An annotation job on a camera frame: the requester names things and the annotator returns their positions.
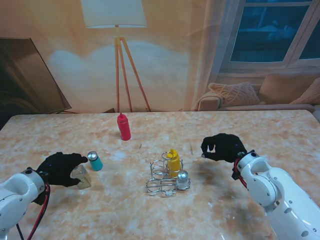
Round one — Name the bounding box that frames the clear shaker with silver cap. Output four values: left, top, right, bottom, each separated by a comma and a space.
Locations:
176, 169, 190, 190

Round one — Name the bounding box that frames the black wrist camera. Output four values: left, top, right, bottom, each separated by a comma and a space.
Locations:
231, 166, 242, 181
33, 191, 48, 206

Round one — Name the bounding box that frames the teal shaker with silver cap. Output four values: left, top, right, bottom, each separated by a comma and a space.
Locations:
87, 150, 104, 172

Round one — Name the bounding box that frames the yellow squeeze bottle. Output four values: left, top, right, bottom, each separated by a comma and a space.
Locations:
166, 148, 181, 179

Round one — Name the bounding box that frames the sheer beige curtain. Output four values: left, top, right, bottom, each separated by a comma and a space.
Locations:
184, 0, 228, 111

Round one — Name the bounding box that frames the red left arm cable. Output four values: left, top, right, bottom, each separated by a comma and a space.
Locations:
26, 182, 51, 240

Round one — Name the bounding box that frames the beige sofa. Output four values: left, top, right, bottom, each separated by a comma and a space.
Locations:
194, 72, 320, 112

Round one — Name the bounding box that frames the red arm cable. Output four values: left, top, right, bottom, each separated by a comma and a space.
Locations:
26, 182, 51, 240
233, 158, 249, 189

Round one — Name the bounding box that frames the clear square seasoning bottle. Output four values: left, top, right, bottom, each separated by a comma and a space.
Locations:
71, 164, 91, 190

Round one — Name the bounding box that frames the red squeeze bottle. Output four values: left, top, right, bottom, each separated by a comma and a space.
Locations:
116, 112, 132, 141

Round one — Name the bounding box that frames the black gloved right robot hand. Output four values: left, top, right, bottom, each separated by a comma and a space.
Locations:
200, 133, 248, 164

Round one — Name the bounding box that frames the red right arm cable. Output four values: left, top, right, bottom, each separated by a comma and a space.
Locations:
233, 158, 249, 189

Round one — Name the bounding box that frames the tripod floor lamp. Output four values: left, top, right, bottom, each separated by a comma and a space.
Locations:
81, 0, 152, 113

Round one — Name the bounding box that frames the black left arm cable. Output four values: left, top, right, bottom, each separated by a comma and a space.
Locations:
16, 223, 26, 240

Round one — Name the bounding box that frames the chrome wire condiment rack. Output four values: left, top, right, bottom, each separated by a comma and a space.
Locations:
145, 151, 192, 198

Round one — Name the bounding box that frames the beige knit cushion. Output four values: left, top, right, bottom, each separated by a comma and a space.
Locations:
289, 77, 320, 105
207, 82, 266, 107

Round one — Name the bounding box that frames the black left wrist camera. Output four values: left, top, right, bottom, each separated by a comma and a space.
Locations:
33, 191, 48, 206

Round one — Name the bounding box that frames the white framed window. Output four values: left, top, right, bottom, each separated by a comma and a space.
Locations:
218, 0, 320, 73

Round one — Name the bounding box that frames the dark flat television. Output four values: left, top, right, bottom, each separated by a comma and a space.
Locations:
0, 37, 73, 116

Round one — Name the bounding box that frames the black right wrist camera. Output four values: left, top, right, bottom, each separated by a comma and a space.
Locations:
231, 166, 242, 181

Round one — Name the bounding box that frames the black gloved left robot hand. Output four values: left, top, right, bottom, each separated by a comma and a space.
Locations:
37, 151, 89, 188

